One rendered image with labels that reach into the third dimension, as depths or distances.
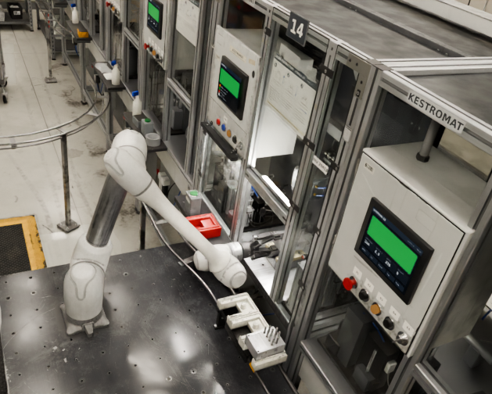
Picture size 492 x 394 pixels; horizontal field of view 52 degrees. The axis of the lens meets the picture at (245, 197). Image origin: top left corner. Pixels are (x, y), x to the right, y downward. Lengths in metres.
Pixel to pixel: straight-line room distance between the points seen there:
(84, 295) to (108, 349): 0.25
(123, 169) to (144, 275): 0.84
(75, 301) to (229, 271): 0.66
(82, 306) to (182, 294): 0.51
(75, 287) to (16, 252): 1.66
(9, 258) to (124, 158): 2.03
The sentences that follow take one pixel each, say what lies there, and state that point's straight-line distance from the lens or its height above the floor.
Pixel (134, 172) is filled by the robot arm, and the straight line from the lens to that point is 1.91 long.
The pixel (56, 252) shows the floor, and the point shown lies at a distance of 3.81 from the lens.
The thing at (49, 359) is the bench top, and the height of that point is 0.68.
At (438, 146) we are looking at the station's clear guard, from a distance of 1.39.
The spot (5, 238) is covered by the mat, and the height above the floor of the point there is 0.01.
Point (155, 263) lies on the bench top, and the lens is 2.67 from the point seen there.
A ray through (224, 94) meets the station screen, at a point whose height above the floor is 1.58.
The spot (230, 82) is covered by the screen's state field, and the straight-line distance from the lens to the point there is 2.24.
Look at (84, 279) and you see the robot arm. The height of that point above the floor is 0.94.
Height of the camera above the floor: 2.45
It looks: 33 degrees down
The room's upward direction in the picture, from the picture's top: 10 degrees clockwise
